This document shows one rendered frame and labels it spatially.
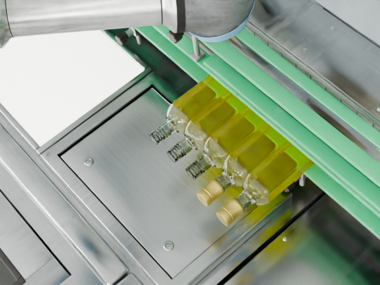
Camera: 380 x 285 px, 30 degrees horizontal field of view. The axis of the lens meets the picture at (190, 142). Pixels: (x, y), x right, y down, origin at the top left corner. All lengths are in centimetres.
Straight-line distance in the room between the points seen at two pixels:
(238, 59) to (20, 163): 58
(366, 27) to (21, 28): 63
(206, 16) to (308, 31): 33
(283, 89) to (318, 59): 9
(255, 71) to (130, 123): 40
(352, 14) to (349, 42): 5
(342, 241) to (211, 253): 27
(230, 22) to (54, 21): 27
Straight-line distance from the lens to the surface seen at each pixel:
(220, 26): 114
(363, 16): 137
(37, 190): 161
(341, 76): 133
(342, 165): 133
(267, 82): 134
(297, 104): 131
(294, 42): 138
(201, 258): 145
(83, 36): 183
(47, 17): 112
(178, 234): 148
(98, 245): 151
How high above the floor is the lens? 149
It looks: 16 degrees down
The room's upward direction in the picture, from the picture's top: 128 degrees counter-clockwise
